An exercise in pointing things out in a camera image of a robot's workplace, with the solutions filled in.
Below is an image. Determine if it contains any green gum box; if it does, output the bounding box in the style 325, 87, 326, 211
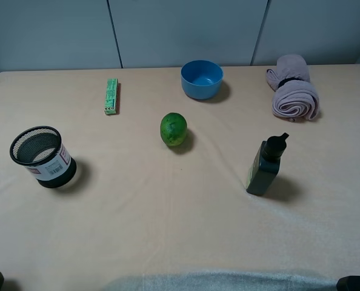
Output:
104, 78, 119, 116

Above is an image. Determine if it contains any green lime fruit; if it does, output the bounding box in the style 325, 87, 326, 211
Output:
160, 112, 188, 147

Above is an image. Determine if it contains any blue plastic bowl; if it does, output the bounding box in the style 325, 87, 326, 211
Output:
181, 60, 224, 100

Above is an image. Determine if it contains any dark green pump bottle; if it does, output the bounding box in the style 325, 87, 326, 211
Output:
245, 133, 289, 196

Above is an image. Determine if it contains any rolled pink towel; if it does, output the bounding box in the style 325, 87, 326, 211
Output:
266, 55, 320, 121

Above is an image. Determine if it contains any black mesh pen holder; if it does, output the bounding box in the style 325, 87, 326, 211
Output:
9, 125, 77, 189

